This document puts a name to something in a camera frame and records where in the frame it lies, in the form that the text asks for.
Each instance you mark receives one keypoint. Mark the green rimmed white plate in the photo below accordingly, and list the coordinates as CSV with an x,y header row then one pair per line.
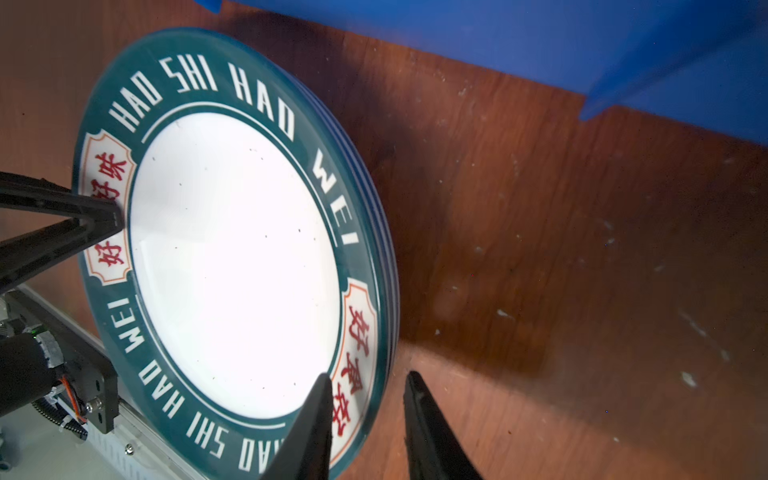
x,y
255,254

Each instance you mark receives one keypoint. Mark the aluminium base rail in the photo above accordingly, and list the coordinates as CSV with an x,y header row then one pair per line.
x,y
33,447

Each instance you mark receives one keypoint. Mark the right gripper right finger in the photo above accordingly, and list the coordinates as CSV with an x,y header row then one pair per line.
x,y
432,448

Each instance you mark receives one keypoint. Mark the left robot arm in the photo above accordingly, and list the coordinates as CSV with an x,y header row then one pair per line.
x,y
44,362

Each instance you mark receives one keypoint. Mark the blue plastic bin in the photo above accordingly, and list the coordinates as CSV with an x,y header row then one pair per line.
x,y
700,62

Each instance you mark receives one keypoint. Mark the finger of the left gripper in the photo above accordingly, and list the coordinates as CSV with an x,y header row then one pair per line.
x,y
86,222

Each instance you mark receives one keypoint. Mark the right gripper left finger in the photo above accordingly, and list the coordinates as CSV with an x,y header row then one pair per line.
x,y
305,452

